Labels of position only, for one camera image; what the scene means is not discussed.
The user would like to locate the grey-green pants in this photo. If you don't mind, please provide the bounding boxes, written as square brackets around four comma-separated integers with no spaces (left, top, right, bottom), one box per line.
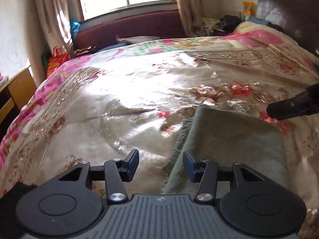
[161,107,289,196]

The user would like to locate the floral satin bedspread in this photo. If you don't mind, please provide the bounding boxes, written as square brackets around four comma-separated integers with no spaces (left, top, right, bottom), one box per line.
[1,22,318,238]

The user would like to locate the dark wooden headboard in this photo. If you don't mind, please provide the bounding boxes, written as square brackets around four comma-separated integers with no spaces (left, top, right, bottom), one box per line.
[256,0,319,56]

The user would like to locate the orange snack package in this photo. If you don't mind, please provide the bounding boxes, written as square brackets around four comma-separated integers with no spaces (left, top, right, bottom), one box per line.
[242,1,256,21]

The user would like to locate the black item by headboard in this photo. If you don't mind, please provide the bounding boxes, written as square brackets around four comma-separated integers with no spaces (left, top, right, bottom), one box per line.
[213,15,242,36]

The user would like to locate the wooden bedside desk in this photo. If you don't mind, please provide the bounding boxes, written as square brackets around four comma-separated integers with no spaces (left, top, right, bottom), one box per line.
[0,68,37,140]

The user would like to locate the red gift bag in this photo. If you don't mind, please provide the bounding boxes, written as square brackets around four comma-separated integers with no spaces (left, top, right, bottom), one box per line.
[46,47,69,78]

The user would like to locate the maroon upholstered bench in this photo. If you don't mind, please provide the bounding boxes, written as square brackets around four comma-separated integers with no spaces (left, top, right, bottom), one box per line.
[74,10,187,50]

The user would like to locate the blue plastic bag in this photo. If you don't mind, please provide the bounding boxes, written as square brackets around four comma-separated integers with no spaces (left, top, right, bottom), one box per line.
[70,21,81,41]

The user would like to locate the beige curtain right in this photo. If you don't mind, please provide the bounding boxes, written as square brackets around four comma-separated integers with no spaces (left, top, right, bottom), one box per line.
[176,0,205,37]

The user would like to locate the beige curtain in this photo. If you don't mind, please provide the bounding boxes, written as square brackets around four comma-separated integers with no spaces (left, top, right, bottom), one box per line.
[32,0,83,58]
[176,0,205,37]

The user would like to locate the beige curtain left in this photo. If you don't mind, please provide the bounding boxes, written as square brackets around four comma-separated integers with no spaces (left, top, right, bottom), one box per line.
[32,0,83,58]

